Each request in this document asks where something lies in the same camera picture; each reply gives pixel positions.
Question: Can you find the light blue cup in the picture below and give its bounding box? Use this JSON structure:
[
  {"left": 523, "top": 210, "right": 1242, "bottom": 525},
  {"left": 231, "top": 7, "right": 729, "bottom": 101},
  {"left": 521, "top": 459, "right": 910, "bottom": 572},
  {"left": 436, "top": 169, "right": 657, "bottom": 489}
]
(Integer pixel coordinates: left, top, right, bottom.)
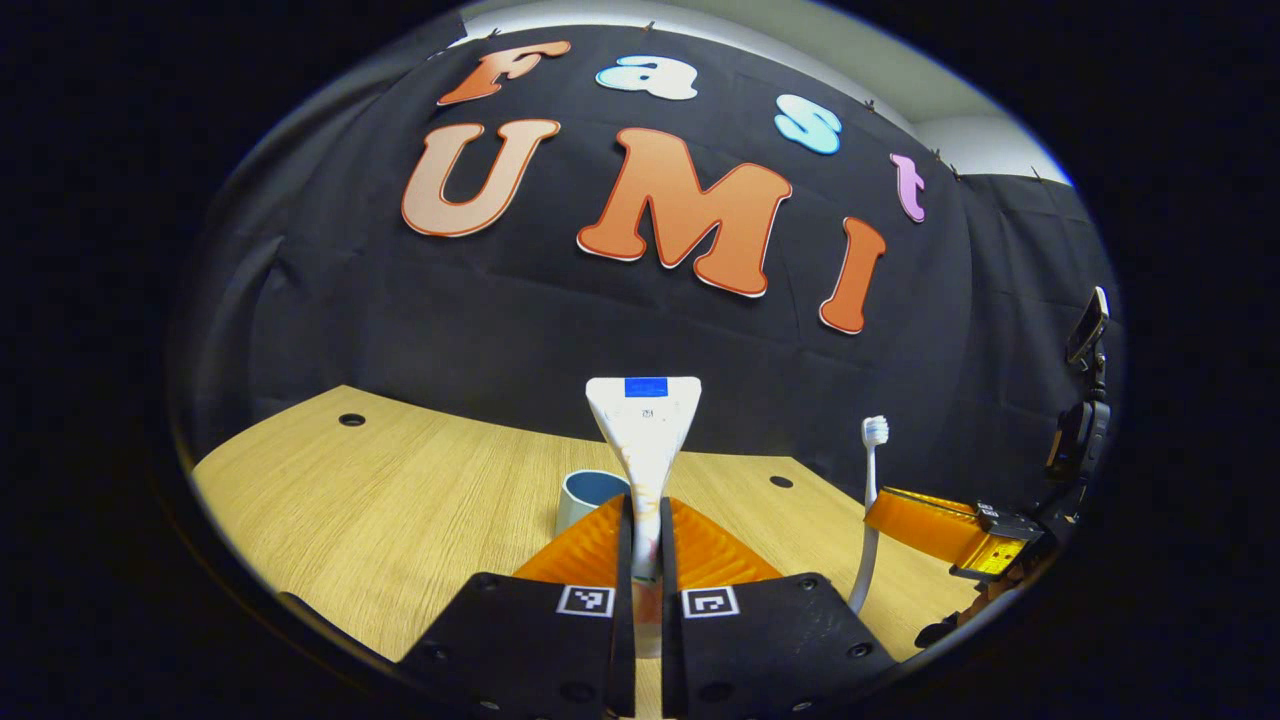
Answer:
[{"left": 555, "top": 469, "right": 632, "bottom": 538}]

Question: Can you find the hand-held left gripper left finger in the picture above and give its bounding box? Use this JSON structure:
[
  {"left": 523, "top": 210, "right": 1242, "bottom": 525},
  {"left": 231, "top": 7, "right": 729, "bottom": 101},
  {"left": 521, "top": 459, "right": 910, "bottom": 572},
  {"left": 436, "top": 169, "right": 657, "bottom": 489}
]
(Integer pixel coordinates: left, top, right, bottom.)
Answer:
[{"left": 398, "top": 495, "right": 637, "bottom": 720}]

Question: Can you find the white toothpaste tube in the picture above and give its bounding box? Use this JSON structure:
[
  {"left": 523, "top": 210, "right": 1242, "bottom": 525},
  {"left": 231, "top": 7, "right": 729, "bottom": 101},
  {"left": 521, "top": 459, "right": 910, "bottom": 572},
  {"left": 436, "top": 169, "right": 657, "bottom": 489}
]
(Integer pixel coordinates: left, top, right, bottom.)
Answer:
[{"left": 585, "top": 376, "right": 703, "bottom": 661}]

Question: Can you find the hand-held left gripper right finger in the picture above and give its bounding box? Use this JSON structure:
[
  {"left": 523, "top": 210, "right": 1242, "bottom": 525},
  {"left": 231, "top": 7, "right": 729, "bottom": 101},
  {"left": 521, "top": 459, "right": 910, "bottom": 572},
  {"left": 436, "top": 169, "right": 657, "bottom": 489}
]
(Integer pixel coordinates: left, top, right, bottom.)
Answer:
[{"left": 660, "top": 495, "right": 898, "bottom": 720}]

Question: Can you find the white toothbrush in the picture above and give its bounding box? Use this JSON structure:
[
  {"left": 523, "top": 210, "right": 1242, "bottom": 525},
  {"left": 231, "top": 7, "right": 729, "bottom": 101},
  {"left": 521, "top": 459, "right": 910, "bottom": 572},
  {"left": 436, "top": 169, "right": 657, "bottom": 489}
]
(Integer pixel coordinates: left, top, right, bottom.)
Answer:
[{"left": 848, "top": 415, "right": 891, "bottom": 616}]

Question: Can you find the black backdrop cloth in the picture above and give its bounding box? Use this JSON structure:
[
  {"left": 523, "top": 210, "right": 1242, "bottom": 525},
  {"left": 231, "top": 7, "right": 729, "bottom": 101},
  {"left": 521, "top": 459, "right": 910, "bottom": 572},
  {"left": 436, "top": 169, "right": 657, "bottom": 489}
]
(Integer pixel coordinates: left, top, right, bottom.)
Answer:
[{"left": 170, "top": 20, "right": 1126, "bottom": 521}]

